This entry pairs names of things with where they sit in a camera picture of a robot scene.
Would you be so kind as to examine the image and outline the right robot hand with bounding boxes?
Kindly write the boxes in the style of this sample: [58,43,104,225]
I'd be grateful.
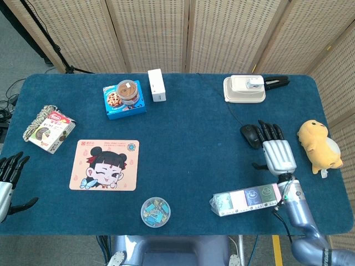
[251,119,297,176]

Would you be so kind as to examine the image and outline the white rectangular box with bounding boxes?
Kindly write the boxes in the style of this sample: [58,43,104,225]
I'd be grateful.
[147,69,166,103]

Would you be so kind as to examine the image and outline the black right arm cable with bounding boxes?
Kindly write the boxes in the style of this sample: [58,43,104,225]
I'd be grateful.
[272,204,295,246]

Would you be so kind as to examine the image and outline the black clip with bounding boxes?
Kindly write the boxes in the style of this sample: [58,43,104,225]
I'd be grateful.
[263,75,291,91]

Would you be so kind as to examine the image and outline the clear tub of binder clips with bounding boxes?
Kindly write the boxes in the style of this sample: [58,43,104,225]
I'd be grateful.
[140,197,171,228]

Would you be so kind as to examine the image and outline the black floor cables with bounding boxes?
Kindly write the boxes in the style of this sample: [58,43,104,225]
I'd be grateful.
[0,79,27,136]

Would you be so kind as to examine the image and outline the cartoon girl mouse pad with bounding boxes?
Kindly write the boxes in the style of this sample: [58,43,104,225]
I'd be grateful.
[69,139,140,192]

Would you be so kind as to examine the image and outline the blue cookie box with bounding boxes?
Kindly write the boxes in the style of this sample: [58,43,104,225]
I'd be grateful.
[103,80,147,120]

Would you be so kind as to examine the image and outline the clear snack jar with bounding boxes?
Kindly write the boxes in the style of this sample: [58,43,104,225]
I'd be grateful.
[115,79,140,106]

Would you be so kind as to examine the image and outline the blue felt table cover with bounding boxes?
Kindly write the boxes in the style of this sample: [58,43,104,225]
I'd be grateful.
[0,73,354,237]

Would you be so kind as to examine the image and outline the blue grey robot torso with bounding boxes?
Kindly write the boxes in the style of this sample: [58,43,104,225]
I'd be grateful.
[106,235,242,266]

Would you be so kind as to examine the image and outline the metal table leg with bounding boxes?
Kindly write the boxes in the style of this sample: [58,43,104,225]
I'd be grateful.
[237,235,246,266]

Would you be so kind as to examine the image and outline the pocket tissue multipack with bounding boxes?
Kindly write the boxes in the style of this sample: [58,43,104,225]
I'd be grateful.
[210,183,281,217]

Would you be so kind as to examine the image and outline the braided rope bundle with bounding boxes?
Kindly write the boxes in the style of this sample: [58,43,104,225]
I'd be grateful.
[22,105,58,142]

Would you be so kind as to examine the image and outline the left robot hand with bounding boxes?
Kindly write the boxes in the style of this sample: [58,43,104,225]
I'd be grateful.
[0,151,39,224]

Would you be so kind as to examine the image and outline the black tripod stand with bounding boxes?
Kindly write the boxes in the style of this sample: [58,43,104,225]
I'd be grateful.
[19,0,95,75]

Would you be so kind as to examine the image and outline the black computer mouse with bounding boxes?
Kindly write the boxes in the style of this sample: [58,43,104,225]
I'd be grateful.
[240,124,263,150]

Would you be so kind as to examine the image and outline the wicker folding screen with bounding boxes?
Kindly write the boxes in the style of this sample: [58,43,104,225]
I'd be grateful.
[2,0,355,250]

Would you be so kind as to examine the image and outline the small white printed box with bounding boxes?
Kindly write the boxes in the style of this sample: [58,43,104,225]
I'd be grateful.
[245,77,265,90]

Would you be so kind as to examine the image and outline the white green snack box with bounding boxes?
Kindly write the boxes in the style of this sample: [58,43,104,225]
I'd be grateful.
[28,110,76,155]

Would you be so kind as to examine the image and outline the yellow plush toy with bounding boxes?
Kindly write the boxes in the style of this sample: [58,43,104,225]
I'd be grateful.
[297,119,344,178]

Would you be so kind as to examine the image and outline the beige plastic lunch box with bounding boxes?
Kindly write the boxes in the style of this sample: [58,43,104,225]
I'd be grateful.
[223,75,266,104]

